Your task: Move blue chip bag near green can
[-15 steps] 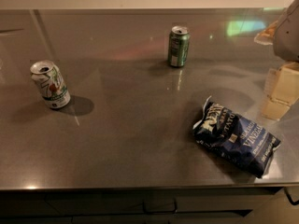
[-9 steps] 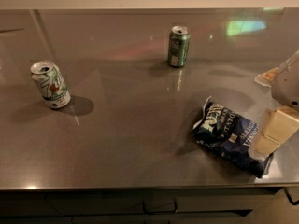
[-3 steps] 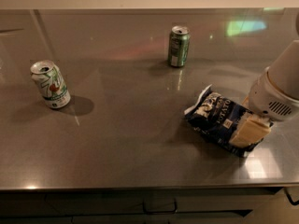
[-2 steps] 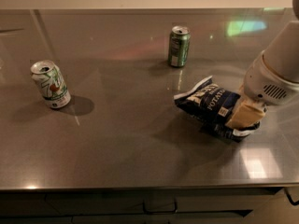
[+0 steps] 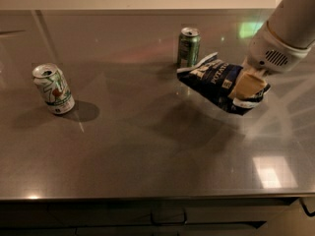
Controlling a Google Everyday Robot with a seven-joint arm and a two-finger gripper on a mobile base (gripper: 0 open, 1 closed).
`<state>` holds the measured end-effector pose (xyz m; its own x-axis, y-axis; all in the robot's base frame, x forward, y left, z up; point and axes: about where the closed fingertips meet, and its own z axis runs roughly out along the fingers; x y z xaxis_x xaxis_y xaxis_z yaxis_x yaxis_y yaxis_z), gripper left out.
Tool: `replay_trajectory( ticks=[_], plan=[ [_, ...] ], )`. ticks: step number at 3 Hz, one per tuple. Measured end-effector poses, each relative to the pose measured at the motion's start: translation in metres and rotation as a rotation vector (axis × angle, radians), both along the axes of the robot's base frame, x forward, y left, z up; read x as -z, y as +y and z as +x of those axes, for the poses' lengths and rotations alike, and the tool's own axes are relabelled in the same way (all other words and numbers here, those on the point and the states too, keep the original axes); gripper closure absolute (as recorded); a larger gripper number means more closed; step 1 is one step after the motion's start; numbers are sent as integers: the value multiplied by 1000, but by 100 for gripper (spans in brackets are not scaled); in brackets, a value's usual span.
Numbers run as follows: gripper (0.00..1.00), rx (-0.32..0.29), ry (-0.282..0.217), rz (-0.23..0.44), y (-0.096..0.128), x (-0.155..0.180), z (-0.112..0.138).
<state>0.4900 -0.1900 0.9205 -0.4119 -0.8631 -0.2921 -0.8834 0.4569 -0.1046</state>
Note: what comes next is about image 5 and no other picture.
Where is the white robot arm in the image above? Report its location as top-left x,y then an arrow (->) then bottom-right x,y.
229,0 -> 315,99

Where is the black drawer handle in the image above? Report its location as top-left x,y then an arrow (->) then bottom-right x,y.
150,209 -> 187,226

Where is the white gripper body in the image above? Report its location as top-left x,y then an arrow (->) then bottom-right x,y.
246,22 -> 311,74

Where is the blue chip bag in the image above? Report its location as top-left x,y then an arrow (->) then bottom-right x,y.
177,53 -> 271,115

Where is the white 7up can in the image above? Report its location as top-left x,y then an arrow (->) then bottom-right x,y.
32,63 -> 75,115

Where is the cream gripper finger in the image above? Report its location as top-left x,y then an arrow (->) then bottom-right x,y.
242,58 -> 262,74
228,72 -> 267,99

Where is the green soda can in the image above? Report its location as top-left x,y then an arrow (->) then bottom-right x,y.
177,28 -> 201,67

